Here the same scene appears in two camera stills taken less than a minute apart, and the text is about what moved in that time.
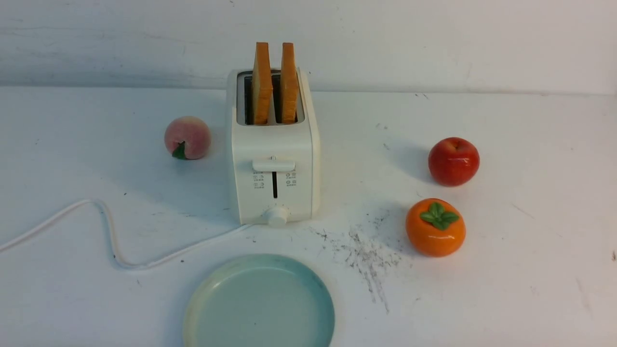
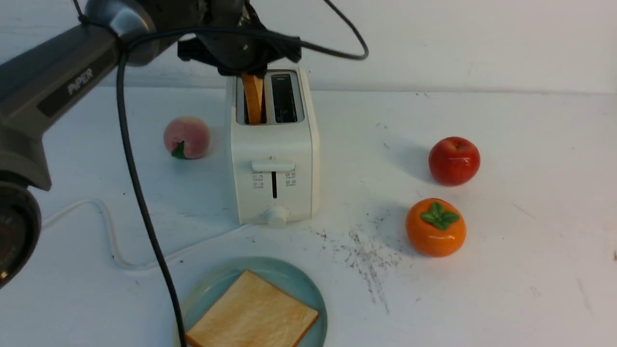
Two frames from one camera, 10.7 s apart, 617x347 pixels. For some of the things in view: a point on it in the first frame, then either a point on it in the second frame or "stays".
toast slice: [289, 88] -> [253, 313]
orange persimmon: [435, 227] stays
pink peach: [193, 131] stays
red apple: [453, 161] stays
